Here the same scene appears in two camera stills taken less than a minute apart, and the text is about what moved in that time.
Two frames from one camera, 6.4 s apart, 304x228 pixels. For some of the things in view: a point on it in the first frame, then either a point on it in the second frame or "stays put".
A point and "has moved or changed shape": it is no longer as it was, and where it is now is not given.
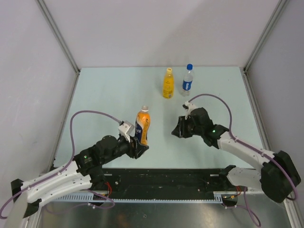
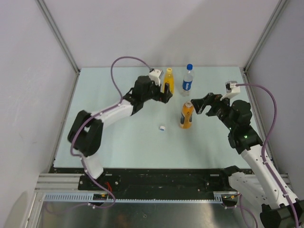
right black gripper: x=180 y=130 -> x=210 y=99
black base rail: x=128 y=183 stays put
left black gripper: x=136 y=149 -> x=160 y=96
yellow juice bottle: x=168 y=84 stays put
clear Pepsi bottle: x=187 y=80 stays put
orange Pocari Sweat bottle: x=142 y=125 has moved or changed shape
